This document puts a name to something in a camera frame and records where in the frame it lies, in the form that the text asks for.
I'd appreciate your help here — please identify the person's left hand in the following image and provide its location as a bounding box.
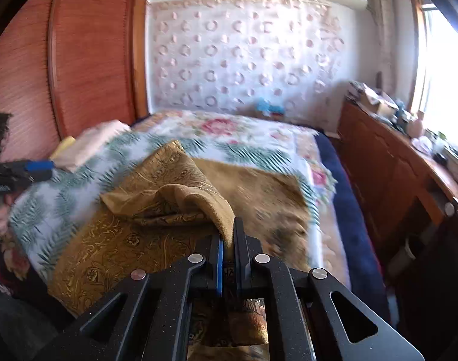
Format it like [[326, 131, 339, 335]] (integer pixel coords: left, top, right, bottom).
[[0, 194, 15, 238]]

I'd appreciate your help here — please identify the brown paisley patterned garment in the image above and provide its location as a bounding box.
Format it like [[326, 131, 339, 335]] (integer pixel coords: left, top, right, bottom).
[[49, 141, 308, 360]]

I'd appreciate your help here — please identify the floral leaf-patterned bed cover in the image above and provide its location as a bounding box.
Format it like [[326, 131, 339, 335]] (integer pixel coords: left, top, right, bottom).
[[11, 110, 389, 319]]

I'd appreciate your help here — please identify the blue packet on box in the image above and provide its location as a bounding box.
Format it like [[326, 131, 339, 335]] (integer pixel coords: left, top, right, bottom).
[[255, 99, 285, 122]]

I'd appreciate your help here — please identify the white circle-patterned lace curtain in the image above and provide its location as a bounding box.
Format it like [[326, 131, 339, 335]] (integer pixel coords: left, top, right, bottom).
[[149, 0, 345, 127]]

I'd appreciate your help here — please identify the red-brown slatted wooden headboard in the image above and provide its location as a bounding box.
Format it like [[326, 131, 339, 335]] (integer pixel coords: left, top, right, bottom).
[[0, 0, 148, 161]]

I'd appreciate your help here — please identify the open cardboard box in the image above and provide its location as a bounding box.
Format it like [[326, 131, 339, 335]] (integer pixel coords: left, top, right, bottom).
[[359, 84, 398, 119]]

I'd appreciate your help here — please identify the brown wooden side cabinet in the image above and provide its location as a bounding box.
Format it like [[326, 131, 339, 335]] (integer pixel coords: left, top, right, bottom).
[[337, 101, 458, 260]]

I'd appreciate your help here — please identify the pink vase on cabinet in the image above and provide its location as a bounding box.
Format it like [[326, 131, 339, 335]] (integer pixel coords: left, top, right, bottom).
[[406, 111, 425, 139]]

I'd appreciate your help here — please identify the cream yellow pillow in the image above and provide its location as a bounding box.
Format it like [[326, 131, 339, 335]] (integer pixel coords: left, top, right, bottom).
[[49, 120, 131, 173]]

